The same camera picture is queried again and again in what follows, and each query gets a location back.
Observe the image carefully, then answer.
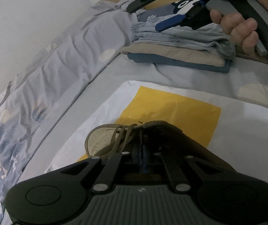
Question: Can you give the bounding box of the white yellow plastic bag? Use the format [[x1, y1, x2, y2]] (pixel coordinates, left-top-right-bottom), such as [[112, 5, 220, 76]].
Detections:
[[47, 81, 268, 182]]

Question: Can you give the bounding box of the grey bed sheet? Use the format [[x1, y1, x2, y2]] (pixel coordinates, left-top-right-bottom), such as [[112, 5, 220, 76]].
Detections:
[[20, 55, 268, 181]]

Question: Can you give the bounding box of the dark blue folded garment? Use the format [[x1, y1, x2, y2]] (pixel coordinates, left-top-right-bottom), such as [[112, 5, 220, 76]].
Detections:
[[127, 53, 232, 73]]

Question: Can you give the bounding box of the beige folded garment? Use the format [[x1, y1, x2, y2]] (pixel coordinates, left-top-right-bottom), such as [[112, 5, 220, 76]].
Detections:
[[120, 43, 225, 67]]

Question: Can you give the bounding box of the grey blue patterned duvet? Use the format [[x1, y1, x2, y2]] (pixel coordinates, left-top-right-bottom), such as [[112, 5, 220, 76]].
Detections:
[[0, 0, 137, 223]]

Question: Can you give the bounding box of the olive beige sneaker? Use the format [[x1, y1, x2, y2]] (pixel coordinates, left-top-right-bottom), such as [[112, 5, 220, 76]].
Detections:
[[85, 120, 235, 171]]

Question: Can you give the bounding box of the light blue folded garment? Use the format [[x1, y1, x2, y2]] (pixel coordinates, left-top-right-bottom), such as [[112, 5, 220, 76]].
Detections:
[[131, 15, 235, 59]]

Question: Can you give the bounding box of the panda print pillow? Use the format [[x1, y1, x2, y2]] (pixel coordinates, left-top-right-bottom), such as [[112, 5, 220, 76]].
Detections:
[[138, 0, 199, 22]]

